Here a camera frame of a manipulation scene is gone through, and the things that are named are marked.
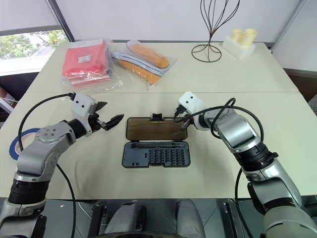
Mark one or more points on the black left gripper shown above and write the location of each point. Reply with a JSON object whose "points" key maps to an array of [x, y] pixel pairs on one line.
{"points": [[97, 122]]}

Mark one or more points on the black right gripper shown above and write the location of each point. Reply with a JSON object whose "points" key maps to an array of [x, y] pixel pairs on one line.
{"points": [[182, 112]]}

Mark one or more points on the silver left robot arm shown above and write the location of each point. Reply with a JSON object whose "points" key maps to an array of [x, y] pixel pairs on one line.
{"points": [[47, 151]]}

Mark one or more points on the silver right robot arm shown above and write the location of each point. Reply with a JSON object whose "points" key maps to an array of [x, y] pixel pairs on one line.
{"points": [[250, 138]]}

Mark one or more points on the screwdriver bit case, tinted lid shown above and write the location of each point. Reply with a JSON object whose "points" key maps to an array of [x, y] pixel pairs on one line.
{"points": [[156, 153]]}

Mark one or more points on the small black clip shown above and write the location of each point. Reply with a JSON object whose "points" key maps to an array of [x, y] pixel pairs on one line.
{"points": [[157, 116]]}

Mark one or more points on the orange shoe insole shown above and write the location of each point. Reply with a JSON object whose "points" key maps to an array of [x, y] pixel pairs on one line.
{"points": [[141, 72], [151, 55]]}

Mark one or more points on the clear plastic insole bag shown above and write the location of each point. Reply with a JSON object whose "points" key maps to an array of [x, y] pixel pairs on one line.
{"points": [[158, 72]]}

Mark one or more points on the bagged red cloth, white label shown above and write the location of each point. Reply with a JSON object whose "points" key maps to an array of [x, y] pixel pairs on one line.
{"points": [[84, 59]]}

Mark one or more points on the white block holder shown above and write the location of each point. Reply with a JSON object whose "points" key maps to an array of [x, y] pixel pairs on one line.
{"points": [[239, 49]]}

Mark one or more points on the grey rounded shape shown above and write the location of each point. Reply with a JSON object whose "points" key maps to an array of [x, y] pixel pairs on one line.
{"points": [[190, 218]]}

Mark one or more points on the blue tape roll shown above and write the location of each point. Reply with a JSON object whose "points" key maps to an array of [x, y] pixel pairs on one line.
{"points": [[15, 146]]}

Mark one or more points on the cream plastic cup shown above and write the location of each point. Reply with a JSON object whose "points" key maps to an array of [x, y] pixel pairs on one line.
{"points": [[237, 36], [250, 36]]}

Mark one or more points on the white roller blind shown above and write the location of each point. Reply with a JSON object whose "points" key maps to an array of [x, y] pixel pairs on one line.
{"points": [[24, 13]]}

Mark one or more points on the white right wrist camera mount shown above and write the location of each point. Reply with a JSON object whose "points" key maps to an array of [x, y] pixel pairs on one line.
{"points": [[192, 102]]}

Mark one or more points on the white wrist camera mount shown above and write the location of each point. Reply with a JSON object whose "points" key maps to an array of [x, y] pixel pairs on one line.
{"points": [[83, 107], [192, 102]]}

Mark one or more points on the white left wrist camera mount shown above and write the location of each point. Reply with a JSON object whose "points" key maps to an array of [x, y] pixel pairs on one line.
{"points": [[83, 107]]}

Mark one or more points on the dark window frame post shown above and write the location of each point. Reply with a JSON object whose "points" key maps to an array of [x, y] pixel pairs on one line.
{"points": [[62, 19]]}

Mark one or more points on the black upright bracket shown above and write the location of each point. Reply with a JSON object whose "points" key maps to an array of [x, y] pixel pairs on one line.
{"points": [[229, 215], [97, 218]]}

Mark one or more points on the grey wall frame strip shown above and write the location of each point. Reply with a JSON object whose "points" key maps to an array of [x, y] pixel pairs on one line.
{"points": [[287, 24]]}

